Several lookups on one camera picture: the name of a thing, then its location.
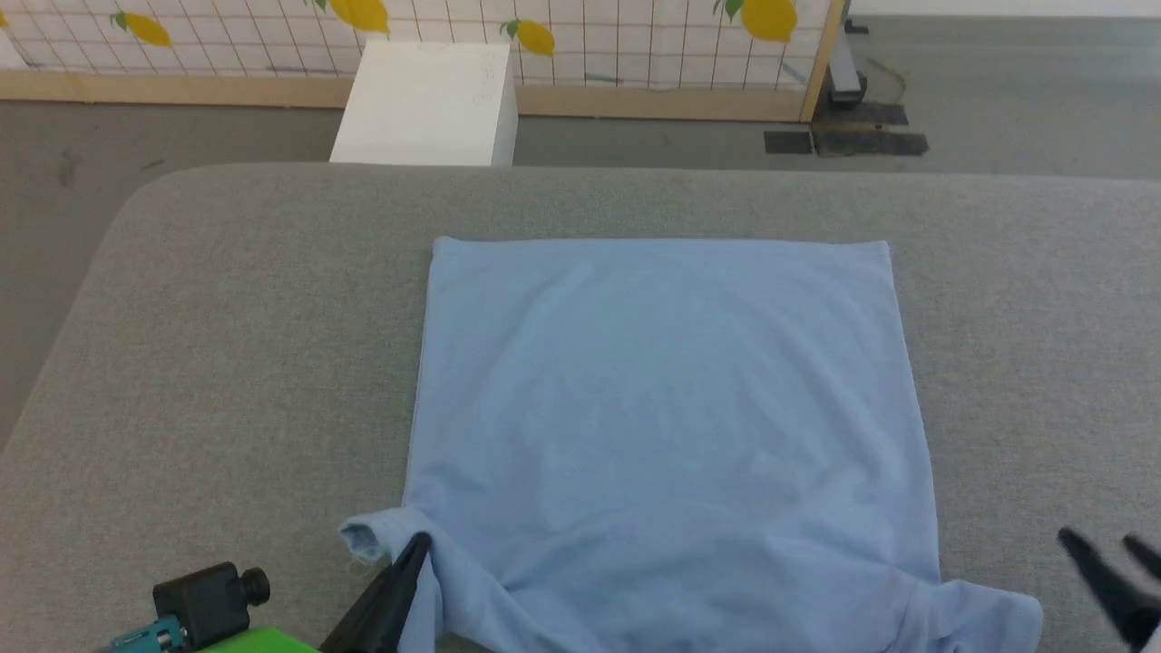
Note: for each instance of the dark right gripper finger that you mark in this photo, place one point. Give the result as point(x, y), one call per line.
point(1147, 555)
point(1125, 599)

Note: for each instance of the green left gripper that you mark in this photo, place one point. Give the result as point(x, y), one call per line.
point(263, 642)

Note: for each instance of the light blue and white garment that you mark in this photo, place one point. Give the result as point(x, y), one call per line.
point(671, 408)

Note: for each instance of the white rectangular box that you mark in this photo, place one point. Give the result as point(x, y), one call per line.
point(426, 109)

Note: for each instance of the long black floor tape strip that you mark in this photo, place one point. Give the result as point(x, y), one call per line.
point(871, 142)

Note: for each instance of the black floor mat under stand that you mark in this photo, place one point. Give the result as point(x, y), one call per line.
point(880, 114)

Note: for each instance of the grey metal stand foot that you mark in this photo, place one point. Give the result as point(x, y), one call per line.
point(848, 77)

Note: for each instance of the wooden framed lemon grid fence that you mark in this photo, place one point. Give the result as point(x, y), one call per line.
point(653, 100)

